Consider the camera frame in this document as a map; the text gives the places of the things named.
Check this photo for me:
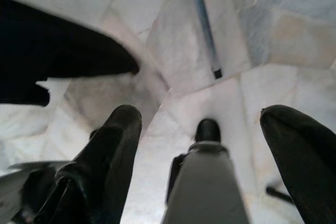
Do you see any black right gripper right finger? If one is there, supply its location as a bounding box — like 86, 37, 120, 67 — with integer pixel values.
259, 104, 336, 224

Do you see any grey robot right leg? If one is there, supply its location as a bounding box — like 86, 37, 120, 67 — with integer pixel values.
162, 118, 250, 224

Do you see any black metal tube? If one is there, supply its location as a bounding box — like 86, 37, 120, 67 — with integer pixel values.
266, 186, 292, 205

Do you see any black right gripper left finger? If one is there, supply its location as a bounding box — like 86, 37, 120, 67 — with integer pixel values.
35, 104, 143, 224

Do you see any silver rack base bar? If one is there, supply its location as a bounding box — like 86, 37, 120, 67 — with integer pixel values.
187, 0, 223, 79

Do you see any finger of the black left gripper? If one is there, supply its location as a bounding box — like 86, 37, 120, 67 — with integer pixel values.
0, 81, 51, 108
0, 0, 140, 86

